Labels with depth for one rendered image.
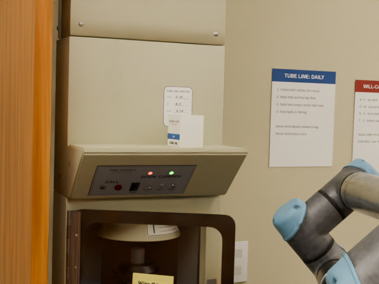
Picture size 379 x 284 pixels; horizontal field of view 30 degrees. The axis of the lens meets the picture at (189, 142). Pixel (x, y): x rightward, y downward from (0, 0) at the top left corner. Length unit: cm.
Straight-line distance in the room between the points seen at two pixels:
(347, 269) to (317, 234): 39
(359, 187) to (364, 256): 30
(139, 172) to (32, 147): 20
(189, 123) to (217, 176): 12
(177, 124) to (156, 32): 19
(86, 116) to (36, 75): 16
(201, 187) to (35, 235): 34
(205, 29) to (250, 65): 55
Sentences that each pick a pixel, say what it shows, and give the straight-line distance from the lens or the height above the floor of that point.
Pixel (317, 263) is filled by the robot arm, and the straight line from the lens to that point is 140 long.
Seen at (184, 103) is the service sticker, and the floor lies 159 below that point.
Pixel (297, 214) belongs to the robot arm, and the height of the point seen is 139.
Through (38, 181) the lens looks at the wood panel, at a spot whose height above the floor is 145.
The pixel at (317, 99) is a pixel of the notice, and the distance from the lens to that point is 206.
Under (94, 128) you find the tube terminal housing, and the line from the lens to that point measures 134.
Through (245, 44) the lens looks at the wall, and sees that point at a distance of 195.
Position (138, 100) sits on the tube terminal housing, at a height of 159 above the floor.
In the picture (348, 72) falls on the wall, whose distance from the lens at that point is 213.
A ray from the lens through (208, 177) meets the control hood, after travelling 136.
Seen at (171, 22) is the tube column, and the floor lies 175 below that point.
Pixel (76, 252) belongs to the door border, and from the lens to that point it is 135.
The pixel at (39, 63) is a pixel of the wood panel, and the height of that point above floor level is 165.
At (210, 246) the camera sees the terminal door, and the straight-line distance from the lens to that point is 131.
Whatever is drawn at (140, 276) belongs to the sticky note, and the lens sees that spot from 134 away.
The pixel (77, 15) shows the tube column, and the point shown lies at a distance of 134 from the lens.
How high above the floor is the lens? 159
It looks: 3 degrees down
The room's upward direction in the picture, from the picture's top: 2 degrees clockwise
